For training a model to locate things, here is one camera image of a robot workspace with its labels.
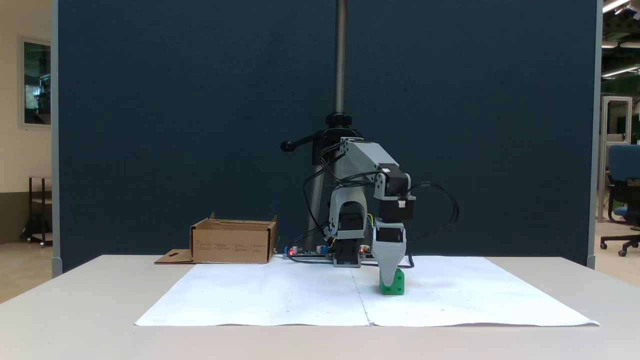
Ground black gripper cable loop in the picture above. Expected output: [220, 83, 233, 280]
[404, 181, 460, 244]

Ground circuit board with blue terminals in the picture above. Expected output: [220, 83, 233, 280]
[282, 244, 334, 261]

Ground dark wheeled cart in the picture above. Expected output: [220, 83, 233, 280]
[20, 175, 53, 248]

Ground brown cardboard box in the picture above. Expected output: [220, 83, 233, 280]
[154, 212, 279, 265]

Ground dark blue partition panel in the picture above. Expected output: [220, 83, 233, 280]
[51, 0, 603, 279]

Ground black stand with metal pole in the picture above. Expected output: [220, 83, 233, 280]
[280, 0, 366, 256]

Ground white paper sheet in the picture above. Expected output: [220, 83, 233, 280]
[135, 256, 371, 327]
[350, 256, 600, 328]

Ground green dice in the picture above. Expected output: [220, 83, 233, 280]
[379, 268, 405, 296]

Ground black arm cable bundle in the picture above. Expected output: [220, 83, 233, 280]
[287, 141, 383, 263]

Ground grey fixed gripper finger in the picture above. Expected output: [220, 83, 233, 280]
[372, 243, 407, 287]

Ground blue office chair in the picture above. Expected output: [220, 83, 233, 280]
[599, 144, 640, 258]

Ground aluminium frame cabinet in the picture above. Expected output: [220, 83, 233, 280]
[597, 95, 634, 224]

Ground framed wall window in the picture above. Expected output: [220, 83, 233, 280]
[19, 36, 52, 129]

